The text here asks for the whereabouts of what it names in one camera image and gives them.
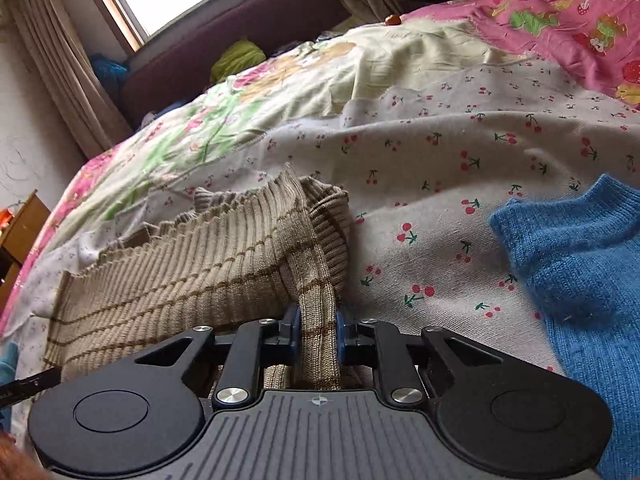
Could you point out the small red object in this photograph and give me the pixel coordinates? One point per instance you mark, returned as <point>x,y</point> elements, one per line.
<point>391,20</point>

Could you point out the teal cloth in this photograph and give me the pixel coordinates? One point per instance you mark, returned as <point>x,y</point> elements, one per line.
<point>7,365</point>

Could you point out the beige striped ribbed sweater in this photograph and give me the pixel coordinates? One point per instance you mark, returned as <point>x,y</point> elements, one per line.
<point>200,270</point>

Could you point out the maroon padded headboard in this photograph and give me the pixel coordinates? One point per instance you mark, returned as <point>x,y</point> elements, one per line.
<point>225,25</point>

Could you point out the green cloth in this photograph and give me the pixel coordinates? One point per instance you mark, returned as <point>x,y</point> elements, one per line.
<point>237,57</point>

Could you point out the wooden nightstand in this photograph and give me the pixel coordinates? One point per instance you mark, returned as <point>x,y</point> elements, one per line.
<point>25,240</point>

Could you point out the orange fuzzy cloth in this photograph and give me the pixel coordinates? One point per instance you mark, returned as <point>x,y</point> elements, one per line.
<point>15,460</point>

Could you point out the blue knit sweater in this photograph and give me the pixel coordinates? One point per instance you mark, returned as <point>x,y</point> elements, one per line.
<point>575,270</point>

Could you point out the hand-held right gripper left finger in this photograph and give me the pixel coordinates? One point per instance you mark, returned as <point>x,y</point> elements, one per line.
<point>296,329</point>

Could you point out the cherry print bed sheet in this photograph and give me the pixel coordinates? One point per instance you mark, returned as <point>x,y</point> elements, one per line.
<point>425,185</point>

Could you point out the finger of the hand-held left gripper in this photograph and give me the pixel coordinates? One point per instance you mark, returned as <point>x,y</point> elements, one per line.
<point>30,386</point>

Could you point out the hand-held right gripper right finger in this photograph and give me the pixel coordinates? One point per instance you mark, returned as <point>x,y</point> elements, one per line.
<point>341,336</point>

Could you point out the orange object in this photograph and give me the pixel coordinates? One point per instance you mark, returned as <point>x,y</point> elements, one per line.
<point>5,216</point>

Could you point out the blue plastic bag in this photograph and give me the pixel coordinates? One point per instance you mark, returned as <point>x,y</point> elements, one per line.
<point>110,71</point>

